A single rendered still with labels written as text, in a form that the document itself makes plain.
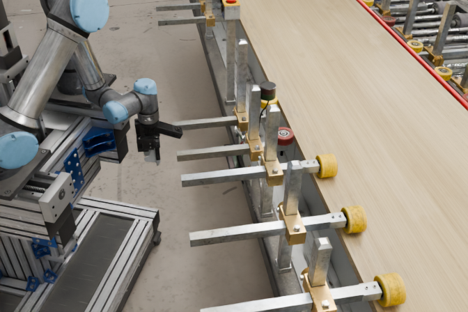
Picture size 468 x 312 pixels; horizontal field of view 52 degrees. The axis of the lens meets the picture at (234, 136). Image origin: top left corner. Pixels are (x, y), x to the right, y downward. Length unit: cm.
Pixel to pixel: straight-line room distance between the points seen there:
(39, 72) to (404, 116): 140
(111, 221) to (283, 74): 112
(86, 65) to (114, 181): 154
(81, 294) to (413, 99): 165
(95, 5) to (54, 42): 14
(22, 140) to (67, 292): 107
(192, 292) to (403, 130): 125
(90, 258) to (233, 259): 72
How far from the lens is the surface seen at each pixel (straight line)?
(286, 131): 187
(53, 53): 136
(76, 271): 235
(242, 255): 258
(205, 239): 139
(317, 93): 213
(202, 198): 286
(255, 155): 183
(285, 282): 163
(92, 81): 164
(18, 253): 222
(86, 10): 134
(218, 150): 183
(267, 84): 177
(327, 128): 192
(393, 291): 134
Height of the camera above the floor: 201
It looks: 37 degrees down
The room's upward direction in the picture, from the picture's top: 1 degrees clockwise
